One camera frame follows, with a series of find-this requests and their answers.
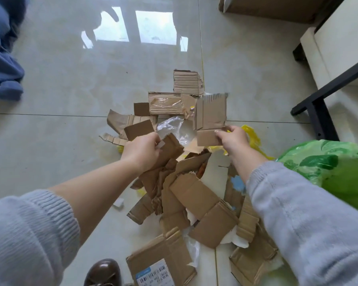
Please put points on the person's right hand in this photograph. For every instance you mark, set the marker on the person's right hand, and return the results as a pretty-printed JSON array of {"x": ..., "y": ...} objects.
[{"x": 235, "y": 141}]

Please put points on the person's left hand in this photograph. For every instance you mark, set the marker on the person's left hand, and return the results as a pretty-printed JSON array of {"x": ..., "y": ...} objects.
[{"x": 140, "y": 151}]

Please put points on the person's right thumb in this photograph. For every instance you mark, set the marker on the person's right thumb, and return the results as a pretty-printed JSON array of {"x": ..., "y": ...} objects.
[{"x": 221, "y": 134}]

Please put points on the person's left thumb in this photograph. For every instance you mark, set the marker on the person's left thumb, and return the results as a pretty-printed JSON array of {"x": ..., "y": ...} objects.
[{"x": 158, "y": 150}]

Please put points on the long torn brown cardboard strip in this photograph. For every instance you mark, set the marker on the long torn brown cardboard strip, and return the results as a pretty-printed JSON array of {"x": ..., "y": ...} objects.
[{"x": 170, "y": 151}]

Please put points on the corrugated cardboard sheet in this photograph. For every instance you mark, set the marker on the corrugated cardboard sheet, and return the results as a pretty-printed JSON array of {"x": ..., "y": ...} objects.
[{"x": 210, "y": 113}]

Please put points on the person's left forearm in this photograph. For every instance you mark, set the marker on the person's left forearm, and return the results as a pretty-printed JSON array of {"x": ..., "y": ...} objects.
[{"x": 86, "y": 193}]

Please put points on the person's right forearm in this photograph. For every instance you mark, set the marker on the person's right forearm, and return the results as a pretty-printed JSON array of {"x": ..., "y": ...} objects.
[{"x": 298, "y": 217}]

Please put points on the clear plastic wrap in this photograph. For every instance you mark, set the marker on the clear plastic wrap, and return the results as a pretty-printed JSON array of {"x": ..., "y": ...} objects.
[{"x": 173, "y": 126}]

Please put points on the yellow plastic bag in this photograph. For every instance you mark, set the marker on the yellow plastic bag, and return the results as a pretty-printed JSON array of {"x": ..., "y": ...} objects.
[{"x": 255, "y": 139}]

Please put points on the pile of cardboard pieces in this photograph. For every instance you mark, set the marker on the pile of cardboard pieces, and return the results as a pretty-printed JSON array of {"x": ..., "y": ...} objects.
[{"x": 194, "y": 196}]

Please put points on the small white paper scrap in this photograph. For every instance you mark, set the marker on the small white paper scrap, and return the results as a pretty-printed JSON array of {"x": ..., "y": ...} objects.
[{"x": 118, "y": 203}]

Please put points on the cardboard flap with shipping label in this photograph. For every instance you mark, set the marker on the cardboard flap with shipping label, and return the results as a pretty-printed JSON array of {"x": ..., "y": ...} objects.
[{"x": 164, "y": 256}]

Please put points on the green patterned plastic bag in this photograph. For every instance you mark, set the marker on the green patterned plastic bag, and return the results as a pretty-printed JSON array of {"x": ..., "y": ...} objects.
[{"x": 337, "y": 169}]

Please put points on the brown leather shoe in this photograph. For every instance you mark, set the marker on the brown leather shoe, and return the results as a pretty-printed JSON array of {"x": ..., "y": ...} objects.
[{"x": 103, "y": 274}]

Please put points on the large brown cardboard box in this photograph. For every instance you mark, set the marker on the large brown cardboard box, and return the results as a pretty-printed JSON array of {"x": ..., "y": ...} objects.
[{"x": 274, "y": 7}]

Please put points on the blue fabric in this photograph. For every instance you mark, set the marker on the blue fabric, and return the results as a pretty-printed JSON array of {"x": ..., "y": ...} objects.
[{"x": 1, "y": 56}]

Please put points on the black sofa frame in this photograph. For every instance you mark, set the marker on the black sofa frame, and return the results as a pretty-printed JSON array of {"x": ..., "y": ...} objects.
[{"x": 322, "y": 107}]

